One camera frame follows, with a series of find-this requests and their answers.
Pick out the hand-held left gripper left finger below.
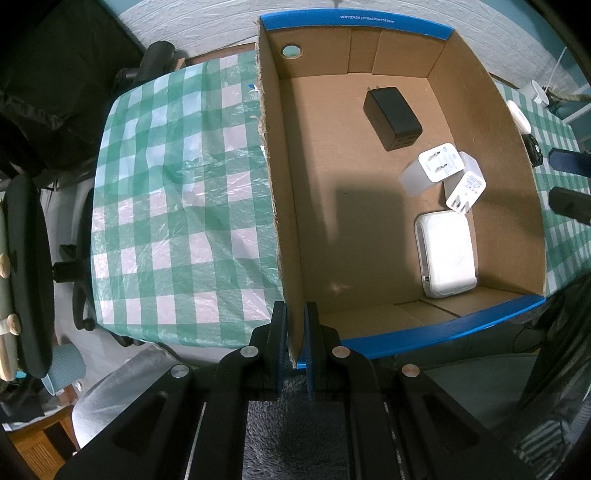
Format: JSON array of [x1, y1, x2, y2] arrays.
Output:
[[53, 300, 290, 480]]

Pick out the black office chair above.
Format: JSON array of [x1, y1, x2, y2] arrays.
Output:
[[0, 174, 54, 380]]

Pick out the green striped cloth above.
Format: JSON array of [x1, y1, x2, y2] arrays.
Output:
[[512, 414, 583, 480]]

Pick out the teal chair seat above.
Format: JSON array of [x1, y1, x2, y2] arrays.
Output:
[[42, 343, 87, 396]]

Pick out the white power bank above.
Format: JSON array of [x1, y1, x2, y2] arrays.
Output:
[[413, 211, 479, 299]]

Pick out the dark fleece trousers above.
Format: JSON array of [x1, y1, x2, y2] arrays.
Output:
[[196, 369, 462, 480]]

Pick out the wooden furniture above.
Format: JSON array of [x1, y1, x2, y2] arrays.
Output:
[[8, 405, 80, 480]]

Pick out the green checked tablecloth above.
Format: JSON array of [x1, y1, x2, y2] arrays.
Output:
[[90, 48, 584, 350]]

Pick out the black round disc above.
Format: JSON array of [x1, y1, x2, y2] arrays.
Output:
[[523, 134, 544, 168]]

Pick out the white cube charger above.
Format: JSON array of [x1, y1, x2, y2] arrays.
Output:
[[399, 143, 465, 197]]

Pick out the black roller device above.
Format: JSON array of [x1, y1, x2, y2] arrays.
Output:
[[115, 41, 186, 89]]

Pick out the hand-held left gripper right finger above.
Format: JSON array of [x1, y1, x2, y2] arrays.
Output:
[[305, 301, 532, 480]]

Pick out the black hanging jacket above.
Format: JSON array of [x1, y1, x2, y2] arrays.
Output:
[[0, 0, 145, 177]]

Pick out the white oval case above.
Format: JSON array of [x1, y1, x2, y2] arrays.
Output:
[[505, 100, 532, 135]]

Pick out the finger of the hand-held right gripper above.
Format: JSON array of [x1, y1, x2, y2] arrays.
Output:
[[549, 148, 591, 177], [549, 186, 591, 219]]

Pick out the black charger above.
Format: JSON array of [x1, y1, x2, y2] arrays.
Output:
[[362, 85, 424, 152]]

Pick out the blue cardboard box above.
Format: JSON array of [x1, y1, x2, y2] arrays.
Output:
[[255, 8, 548, 371]]

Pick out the grey quilted blanket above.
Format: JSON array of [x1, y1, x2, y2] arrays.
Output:
[[69, 345, 174, 449]]

